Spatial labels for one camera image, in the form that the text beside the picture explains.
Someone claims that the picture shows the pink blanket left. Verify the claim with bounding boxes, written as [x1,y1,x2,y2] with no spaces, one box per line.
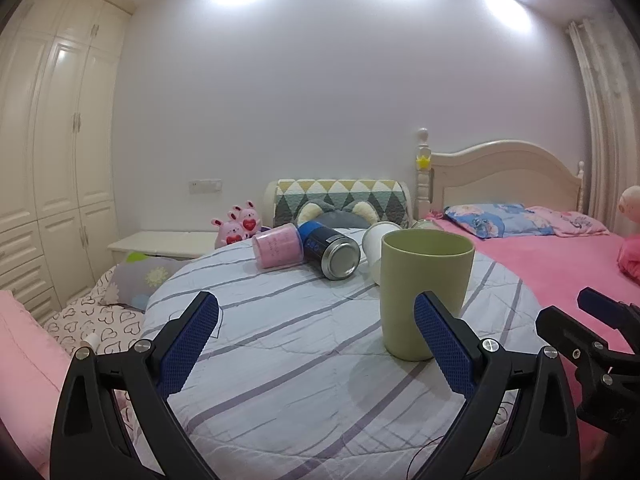
[1,290,70,478]

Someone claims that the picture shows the pink bunny toy front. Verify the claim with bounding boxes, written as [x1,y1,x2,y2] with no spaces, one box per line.
[210,218,246,249]

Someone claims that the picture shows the white curtain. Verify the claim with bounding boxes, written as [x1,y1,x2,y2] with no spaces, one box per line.
[566,11,639,237]

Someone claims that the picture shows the pink cartoon pillow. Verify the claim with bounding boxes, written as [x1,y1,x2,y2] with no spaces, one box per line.
[529,206,610,237]

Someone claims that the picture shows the heart patterned sheet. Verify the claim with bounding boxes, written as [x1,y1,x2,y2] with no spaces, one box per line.
[43,266,143,354]

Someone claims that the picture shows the green plastic cup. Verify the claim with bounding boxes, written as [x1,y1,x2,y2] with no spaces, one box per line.
[380,229,475,362]

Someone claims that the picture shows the pink plush toy right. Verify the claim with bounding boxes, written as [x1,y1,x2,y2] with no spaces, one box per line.
[617,184,640,281]

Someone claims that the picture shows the blue metal can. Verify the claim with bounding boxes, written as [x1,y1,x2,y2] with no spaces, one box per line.
[297,220,361,281]

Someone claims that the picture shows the pink cup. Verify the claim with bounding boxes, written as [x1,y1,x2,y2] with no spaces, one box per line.
[252,223,304,269]

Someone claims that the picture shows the blue cartoon pillow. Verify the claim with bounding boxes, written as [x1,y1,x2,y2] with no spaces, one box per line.
[444,203,554,240]

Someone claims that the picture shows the cream wardrobe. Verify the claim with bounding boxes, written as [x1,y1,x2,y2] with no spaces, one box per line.
[1,0,130,323]

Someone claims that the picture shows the grey plush toy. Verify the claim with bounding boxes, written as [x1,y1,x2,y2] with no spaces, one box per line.
[295,200,380,229]

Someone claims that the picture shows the white nightstand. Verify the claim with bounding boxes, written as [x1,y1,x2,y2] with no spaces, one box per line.
[108,231,217,261]

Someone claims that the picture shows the white paper cup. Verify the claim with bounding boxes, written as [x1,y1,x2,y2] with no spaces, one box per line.
[361,221,401,285]

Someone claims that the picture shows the wall socket panel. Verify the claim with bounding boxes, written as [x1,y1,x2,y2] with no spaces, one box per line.
[189,179,224,194]

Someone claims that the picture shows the pink green-lidded canister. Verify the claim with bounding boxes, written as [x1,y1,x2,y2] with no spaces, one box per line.
[411,219,442,231]

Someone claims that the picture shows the pink bunny toy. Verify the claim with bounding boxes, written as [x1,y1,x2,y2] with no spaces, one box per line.
[210,218,246,249]
[231,200,262,237]

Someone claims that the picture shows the pink bed blanket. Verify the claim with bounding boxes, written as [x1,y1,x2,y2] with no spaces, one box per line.
[422,211,640,461]

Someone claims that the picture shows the yellow star sticker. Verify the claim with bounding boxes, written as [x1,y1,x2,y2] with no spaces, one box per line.
[416,155,431,171]

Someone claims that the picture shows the triangle patterned cushion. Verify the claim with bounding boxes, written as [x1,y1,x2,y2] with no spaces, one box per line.
[260,178,413,228]

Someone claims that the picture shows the grey flower pillow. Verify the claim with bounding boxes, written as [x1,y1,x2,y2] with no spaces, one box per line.
[100,252,189,312]

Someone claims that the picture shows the pink bunny toy rear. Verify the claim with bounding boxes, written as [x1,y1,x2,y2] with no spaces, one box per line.
[231,200,262,237]

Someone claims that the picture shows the cream wooden headboard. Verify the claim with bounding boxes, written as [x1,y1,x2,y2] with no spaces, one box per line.
[413,128,586,219]

